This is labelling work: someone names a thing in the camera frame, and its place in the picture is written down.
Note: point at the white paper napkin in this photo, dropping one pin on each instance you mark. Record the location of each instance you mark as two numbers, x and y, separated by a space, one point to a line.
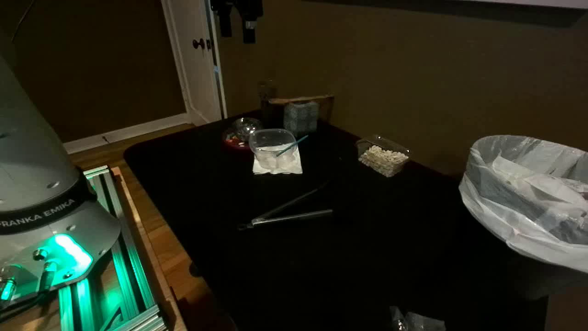
277 167

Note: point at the blue straw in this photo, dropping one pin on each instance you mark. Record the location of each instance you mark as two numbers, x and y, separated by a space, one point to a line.
297 143

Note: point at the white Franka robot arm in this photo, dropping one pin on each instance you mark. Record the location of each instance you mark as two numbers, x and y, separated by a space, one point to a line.
36 154

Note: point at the wooden board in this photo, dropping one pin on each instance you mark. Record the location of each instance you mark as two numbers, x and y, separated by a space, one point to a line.
152 264

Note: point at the white wall board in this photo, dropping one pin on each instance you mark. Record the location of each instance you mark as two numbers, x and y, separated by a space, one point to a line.
538 3

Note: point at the crumpled clear plastic wrap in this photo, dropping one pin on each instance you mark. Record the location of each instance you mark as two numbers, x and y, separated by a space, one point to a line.
413 321

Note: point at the white door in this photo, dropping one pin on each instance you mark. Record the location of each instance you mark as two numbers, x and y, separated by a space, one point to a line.
194 80

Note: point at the trash bin with white bag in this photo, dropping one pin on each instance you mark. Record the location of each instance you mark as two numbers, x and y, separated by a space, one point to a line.
520 203

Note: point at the clear container with white pieces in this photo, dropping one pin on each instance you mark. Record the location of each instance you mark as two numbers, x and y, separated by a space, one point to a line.
382 161

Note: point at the grey patterned block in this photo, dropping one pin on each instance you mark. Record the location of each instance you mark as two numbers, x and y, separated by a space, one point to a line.
301 119

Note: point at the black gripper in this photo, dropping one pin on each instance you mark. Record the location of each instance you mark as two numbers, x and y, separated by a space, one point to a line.
235 5

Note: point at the aluminium profile frame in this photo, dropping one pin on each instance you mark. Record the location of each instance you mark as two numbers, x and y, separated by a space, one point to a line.
121 270

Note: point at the black trash bin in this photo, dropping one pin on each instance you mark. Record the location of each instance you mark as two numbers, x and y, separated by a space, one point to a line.
488 288

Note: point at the red round plate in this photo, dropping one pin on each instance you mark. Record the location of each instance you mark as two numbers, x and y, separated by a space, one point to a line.
231 145

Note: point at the white baseboard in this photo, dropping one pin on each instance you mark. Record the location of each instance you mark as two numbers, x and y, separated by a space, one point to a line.
121 133

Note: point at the metal tongs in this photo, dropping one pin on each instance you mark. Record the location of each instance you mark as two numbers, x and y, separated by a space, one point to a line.
294 216

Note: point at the clear plastic bowl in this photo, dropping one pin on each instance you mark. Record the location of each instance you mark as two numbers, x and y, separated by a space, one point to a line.
264 141

